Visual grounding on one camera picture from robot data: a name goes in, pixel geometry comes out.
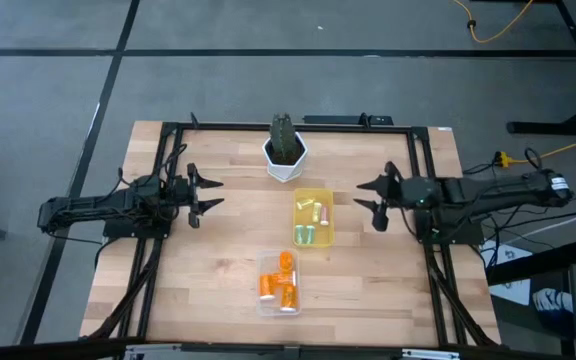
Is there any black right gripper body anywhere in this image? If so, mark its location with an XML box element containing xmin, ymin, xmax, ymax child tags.
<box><xmin>373</xmin><ymin>160</ymin><xmax>412</xmax><ymax>233</ymax></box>

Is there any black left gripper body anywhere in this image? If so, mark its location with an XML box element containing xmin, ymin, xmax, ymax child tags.
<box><xmin>167</xmin><ymin>162</ymin><xmax>202</xmax><ymax>230</ymax></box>

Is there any orange medicine bottle white cap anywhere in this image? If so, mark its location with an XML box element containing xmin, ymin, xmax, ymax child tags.
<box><xmin>278</xmin><ymin>250</ymin><xmax>296</xmax><ymax>274</ymax></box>
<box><xmin>279</xmin><ymin>284</ymin><xmax>300</xmax><ymax>314</ymax></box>
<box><xmin>258</xmin><ymin>273</ymin><xmax>278</xmax><ymax>303</ymax></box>
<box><xmin>270</xmin><ymin>271</ymin><xmax>298</xmax><ymax>287</ymax></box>

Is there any yellow plastic bin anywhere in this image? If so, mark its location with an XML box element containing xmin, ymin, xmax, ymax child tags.
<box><xmin>292</xmin><ymin>187</ymin><xmax>336</xmax><ymax>250</ymax></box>

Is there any clear plastic bin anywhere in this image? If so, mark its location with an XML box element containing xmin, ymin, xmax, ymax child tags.
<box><xmin>256</xmin><ymin>247</ymin><xmax>302</xmax><ymax>318</ymax></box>

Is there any black power strip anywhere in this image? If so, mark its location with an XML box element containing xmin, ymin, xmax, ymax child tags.
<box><xmin>302</xmin><ymin>113</ymin><xmax>395</xmax><ymax>127</ymax></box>

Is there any white hexagonal plant pot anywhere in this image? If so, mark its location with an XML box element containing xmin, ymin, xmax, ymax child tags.
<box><xmin>261</xmin><ymin>131</ymin><xmax>310</xmax><ymax>184</ymax></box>

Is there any green cactus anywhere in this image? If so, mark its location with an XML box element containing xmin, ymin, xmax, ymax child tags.
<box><xmin>269</xmin><ymin>112</ymin><xmax>300</xmax><ymax>165</ymax></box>

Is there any white paper sheet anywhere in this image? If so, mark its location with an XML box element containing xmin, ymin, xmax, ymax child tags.
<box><xmin>489</xmin><ymin>278</ymin><xmax>533</xmax><ymax>307</ymax></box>
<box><xmin>481</xmin><ymin>238</ymin><xmax>520</xmax><ymax>267</ymax></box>

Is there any person's shoe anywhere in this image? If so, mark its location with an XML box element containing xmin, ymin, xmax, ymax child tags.
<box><xmin>532</xmin><ymin>286</ymin><xmax>575</xmax><ymax>339</ymax></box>

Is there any black desk stand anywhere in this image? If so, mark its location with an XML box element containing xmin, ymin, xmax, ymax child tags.
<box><xmin>506</xmin><ymin>0</ymin><xmax>576</xmax><ymax>137</ymax></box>

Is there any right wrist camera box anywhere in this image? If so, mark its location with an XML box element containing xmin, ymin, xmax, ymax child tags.
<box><xmin>390</xmin><ymin>178</ymin><xmax>411</xmax><ymax>207</ymax></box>

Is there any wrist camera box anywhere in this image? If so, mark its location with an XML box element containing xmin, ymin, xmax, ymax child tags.
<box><xmin>169</xmin><ymin>175</ymin><xmax>190</xmax><ymax>201</ymax></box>
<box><xmin>390</xmin><ymin>178</ymin><xmax>411</xmax><ymax>207</ymax></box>

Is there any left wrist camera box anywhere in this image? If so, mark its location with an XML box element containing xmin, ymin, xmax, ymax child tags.
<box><xmin>169</xmin><ymin>175</ymin><xmax>190</xmax><ymax>201</ymax></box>

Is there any black aluminium table frame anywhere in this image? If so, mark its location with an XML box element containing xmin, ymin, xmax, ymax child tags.
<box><xmin>80</xmin><ymin>112</ymin><xmax>502</xmax><ymax>351</ymax></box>

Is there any yellow cord with plug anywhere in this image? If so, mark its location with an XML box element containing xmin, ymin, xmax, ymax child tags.
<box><xmin>494</xmin><ymin>141</ymin><xmax>576</xmax><ymax>169</ymax></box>

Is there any white cable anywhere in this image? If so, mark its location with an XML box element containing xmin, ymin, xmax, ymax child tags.
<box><xmin>504</xmin><ymin>201</ymin><xmax>576</xmax><ymax>247</ymax></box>

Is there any yellow extension cord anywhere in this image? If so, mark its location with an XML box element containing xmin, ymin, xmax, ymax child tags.
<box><xmin>451</xmin><ymin>0</ymin><xmax>535</xmax><ymax>45</ymax></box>

